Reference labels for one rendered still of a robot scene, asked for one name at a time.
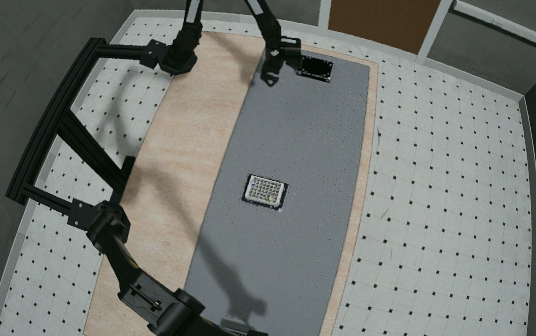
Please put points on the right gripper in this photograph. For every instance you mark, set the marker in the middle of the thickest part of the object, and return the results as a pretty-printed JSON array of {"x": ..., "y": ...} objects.
[{"x": 256, "y": 333}]

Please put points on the white grid rack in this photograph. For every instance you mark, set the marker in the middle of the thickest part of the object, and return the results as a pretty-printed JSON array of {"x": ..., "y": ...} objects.
[{"x": 272, "y": 190}]

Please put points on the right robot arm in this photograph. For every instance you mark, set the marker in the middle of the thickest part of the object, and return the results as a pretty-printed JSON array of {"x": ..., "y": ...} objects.
[{"x": 174, "y": 307}]

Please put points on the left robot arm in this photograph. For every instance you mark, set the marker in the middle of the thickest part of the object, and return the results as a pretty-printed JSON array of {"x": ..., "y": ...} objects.
[{"x": 266, "y": 22}]

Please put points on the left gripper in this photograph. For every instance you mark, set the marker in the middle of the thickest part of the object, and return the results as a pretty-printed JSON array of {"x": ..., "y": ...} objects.
[{"x": 267, "y": 68}]

